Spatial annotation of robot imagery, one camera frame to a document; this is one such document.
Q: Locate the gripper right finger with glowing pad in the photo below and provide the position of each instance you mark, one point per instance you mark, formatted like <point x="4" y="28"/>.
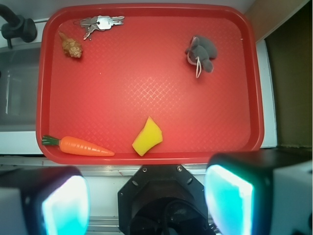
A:
<point x="264" y="192"/>

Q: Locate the gray sink faucet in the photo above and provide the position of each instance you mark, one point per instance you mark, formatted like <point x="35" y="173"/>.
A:
<point x="17" y="26"/>

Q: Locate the red plastic tray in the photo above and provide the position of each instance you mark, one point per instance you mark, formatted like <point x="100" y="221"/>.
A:
<point x="139" y="70"/>

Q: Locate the gray sink basin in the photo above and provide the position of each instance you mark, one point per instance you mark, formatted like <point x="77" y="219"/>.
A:
<point x="19" y="71"/>

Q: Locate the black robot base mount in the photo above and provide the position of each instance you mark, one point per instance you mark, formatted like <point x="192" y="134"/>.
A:
<point x="163" y="200"/>

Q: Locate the yellow sponge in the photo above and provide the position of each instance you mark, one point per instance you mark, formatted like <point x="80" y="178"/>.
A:
<point x="148" y="137"/>

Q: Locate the silver key bunch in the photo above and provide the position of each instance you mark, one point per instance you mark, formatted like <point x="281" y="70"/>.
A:
<point x="100" y="23"/>

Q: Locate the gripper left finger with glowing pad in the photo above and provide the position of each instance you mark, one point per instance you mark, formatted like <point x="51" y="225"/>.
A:
<point x="44" y="201"/>

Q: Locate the brown conch seashell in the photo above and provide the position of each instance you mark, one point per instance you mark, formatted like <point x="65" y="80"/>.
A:
<point x="71" y="47"/>

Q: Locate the gray plush bunny toy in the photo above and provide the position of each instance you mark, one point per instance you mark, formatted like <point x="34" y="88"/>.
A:
<point x="200" y="53"/>

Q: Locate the orange plastic toy carrot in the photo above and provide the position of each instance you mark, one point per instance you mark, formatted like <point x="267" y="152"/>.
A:
<point x="76" y="146"/>

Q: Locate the brown cardboard panel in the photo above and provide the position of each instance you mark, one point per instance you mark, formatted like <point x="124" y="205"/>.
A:
<point x="284" y="37"/>

